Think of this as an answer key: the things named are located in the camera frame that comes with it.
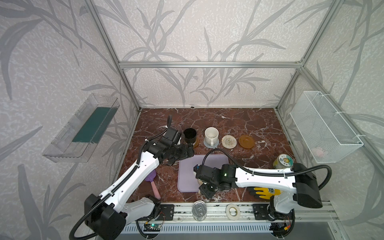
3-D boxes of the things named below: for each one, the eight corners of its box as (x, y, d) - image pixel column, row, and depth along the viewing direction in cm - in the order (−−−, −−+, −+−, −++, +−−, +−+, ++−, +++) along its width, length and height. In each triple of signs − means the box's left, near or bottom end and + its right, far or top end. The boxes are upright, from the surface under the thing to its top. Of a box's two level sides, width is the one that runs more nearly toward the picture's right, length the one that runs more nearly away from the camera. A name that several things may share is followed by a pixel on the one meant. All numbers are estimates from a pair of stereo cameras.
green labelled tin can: (273, 168, 91) (279, 161, 84) (272, 158, 95) (278, 152, 88) (286, 171, 90) (293, 165, 83) (285, 162, 93) (292, 155, 86)
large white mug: (204, 150, 98) (205, 142, 91) (204, 135, 106) (204, 127, 98) (218, 150, 99) (219, 142, 91) (217, 135, 106) (218, 127, 98)
